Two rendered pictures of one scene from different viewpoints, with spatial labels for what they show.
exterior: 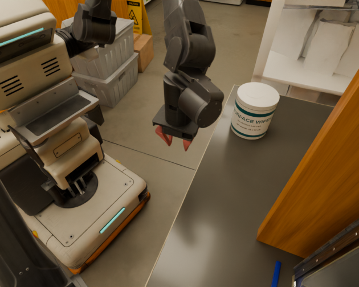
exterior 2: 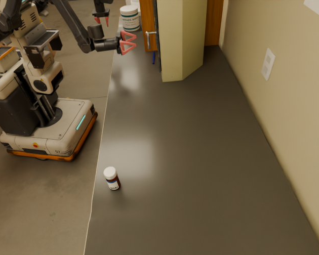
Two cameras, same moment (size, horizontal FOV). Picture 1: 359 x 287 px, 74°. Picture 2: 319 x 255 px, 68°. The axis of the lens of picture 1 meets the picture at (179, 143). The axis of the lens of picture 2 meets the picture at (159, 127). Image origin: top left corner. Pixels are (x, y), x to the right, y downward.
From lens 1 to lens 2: 1.21 m
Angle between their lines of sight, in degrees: 15
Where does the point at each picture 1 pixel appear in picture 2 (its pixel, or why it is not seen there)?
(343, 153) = not seen: outside the picture
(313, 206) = (149, 17)
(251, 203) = (140, 45)
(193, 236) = (122, 57)
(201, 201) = not seen: hidden behind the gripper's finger
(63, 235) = (54, 136)
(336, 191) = (150, 6)
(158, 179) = (98, 108)
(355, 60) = not seen: outside the picture
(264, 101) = (131, 9)
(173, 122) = (100, 10)
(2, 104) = (20, 34)
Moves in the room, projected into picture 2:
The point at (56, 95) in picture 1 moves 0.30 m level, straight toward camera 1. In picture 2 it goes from (38, 31) to (69, 39)
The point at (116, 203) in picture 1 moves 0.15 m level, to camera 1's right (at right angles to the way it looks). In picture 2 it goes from (78, 113) to (94, 108)
